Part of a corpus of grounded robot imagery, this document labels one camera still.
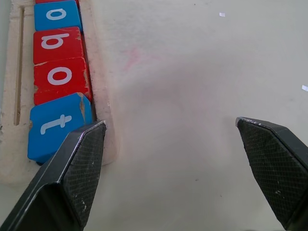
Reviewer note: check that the red tile letter b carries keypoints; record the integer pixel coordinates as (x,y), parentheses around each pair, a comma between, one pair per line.
(72,51)

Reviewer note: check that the blue tile letter t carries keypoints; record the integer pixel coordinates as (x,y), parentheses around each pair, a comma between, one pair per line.
(48,146)

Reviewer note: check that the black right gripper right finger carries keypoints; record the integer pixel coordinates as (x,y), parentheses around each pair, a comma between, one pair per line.
(279,168)

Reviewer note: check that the red tile letter o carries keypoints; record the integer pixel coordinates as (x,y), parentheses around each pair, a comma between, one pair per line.
(43,89)

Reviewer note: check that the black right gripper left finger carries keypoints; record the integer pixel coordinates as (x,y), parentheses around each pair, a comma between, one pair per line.
(53,197)

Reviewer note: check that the red tile letter r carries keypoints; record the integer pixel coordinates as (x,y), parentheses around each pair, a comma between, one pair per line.
(55,1)

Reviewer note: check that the light wooden letter tray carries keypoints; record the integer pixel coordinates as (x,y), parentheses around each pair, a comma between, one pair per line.
(101,72)

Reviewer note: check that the blue tile letter o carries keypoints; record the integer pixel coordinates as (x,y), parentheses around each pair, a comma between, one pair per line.
(71,22)

